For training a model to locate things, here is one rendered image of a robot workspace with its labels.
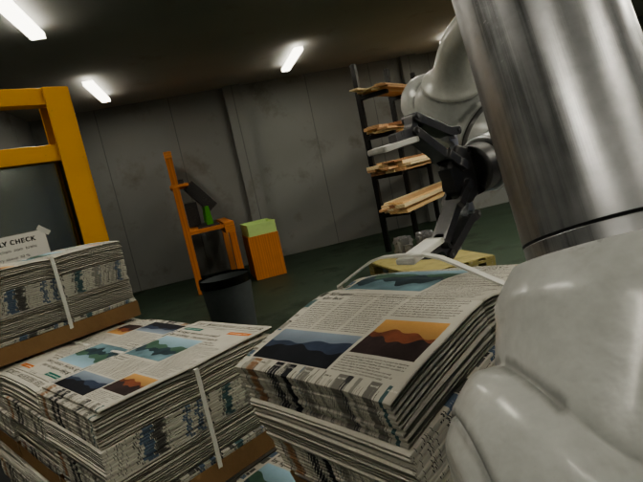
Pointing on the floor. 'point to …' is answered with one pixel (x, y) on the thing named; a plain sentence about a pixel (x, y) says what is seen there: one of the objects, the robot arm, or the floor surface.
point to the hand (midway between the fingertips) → (395, 202)
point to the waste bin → (230, 296)
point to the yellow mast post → (73, 165)
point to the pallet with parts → (427, 259)
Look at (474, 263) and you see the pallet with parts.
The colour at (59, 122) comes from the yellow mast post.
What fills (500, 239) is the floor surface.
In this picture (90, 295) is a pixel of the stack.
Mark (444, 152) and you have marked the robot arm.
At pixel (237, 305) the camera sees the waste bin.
